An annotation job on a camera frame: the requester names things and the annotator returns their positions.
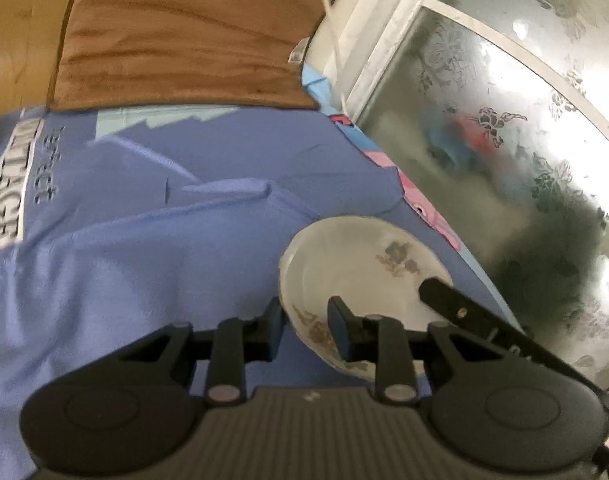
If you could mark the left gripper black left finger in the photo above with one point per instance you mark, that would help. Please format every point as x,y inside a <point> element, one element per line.
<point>172,355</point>

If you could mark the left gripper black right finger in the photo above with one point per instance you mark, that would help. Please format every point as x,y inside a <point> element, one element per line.
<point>445,349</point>

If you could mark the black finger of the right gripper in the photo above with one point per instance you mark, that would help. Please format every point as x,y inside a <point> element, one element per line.
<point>466,314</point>

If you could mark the white floral deep plate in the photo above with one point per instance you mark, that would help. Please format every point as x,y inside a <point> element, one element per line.
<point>375,267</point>

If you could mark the brown seat cushion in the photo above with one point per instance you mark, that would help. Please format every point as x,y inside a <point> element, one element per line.
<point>118,53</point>

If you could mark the blue printed tablecloth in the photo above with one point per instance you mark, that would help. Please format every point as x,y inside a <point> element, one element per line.
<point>114,223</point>

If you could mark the frosted floral glass door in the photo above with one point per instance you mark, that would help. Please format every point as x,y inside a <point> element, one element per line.
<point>499,111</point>

